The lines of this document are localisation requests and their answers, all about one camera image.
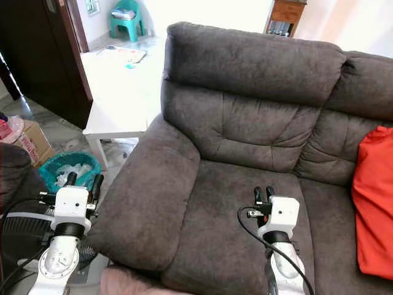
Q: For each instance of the teal plastic basket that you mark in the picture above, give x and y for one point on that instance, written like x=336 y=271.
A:
x=50 y=179

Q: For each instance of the red pillow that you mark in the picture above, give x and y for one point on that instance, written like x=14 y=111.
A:
x=374 y=203

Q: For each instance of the colourful printed paper sheet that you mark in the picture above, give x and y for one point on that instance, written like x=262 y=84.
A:
x=124 y=54

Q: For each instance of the black floor fan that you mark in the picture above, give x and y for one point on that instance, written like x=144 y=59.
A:
x=21 y=243

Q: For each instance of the brown wooden cabinet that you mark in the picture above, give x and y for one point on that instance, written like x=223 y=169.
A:
x=287 y=13

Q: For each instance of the folded grey cloth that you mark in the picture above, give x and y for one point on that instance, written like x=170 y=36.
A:
x=124 y=14

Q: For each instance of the dark grey armchair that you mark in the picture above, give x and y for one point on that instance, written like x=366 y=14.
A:
x=15 y=178

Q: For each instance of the teal plastic stool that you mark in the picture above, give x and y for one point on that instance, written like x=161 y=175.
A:
x=126 y=29

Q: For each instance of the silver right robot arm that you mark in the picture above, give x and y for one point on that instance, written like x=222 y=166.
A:
x=285 y=264

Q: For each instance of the small teal object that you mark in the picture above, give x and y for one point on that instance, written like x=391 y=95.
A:
x=130 y=66

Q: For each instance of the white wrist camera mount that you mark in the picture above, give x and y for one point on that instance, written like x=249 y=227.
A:
x=72 y=203
x=282 y=214

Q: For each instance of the pink pillow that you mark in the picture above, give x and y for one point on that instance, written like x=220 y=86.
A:
x=135 y=284

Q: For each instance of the grey fabric sofa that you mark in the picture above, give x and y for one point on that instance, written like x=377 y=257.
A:
x=252 y=141

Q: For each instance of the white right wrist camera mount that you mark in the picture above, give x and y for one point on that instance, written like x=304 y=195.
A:
x=282 y=214

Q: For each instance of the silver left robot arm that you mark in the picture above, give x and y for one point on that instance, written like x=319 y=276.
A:
x=58 y=264

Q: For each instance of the white table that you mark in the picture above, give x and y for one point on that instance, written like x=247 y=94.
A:
x=123 y=98

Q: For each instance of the clear plastic bag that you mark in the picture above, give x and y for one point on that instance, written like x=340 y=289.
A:
x=15 y=130

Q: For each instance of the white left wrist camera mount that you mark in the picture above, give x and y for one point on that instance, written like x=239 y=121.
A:
x=72 y=203

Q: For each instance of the dark brown door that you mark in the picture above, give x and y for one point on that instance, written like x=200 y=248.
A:
x=46 y=55

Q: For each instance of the brown cardboard box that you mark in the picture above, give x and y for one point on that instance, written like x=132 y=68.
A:
x=38 y=142

